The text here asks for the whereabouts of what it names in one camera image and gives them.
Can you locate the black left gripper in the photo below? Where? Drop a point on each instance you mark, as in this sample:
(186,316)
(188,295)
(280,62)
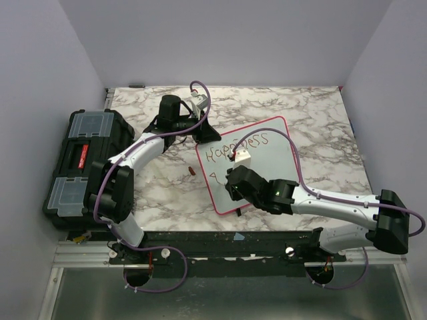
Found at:
(205,133)

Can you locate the red marker cap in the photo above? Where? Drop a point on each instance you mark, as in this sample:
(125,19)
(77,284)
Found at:
(191,170)

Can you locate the pink framed whiteboard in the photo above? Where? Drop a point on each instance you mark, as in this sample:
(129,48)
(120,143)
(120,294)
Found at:
(271,158)

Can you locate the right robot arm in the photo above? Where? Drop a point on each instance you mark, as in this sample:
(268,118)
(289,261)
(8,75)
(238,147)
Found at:
(379,221)

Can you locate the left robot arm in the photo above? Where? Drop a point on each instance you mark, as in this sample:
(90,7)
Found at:
(110,186)

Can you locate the black plastic toolbox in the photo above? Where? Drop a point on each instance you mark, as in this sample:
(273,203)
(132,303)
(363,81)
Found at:
(90,136)

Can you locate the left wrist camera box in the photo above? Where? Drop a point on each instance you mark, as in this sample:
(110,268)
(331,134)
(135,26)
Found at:
(198,104)

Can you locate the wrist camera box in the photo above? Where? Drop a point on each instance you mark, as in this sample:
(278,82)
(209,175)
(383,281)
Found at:
(241,157)
(198,104)

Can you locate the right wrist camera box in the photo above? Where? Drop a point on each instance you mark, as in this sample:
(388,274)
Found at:
(241,157)

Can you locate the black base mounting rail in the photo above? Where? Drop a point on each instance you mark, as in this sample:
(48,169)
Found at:
(171,254)

